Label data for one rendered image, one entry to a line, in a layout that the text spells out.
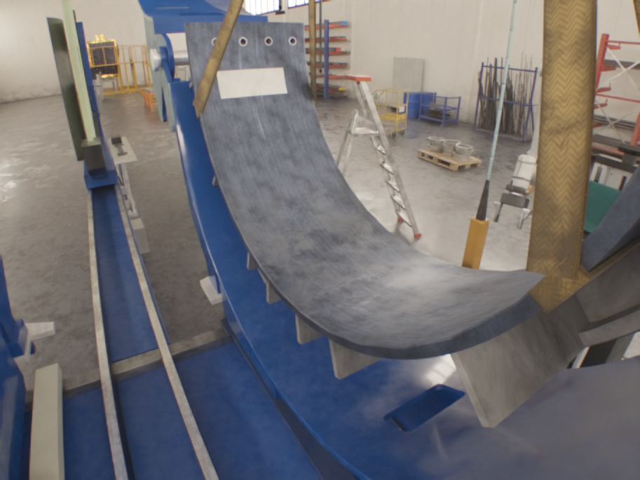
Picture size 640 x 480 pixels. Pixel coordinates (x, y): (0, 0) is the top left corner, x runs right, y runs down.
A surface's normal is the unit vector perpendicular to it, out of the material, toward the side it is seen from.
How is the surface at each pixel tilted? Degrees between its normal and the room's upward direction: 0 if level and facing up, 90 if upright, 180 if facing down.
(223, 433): 0
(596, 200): 90
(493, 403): 42
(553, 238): 78
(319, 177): 35
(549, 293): 90
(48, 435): 0
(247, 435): 0
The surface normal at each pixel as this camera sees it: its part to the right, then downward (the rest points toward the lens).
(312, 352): 0.01, -0.88
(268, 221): 0.22, -0.63
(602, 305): -0.85, 0.24
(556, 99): -0.96, -0.11
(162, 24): 0.52, 0.36
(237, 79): 0.50, 0.15
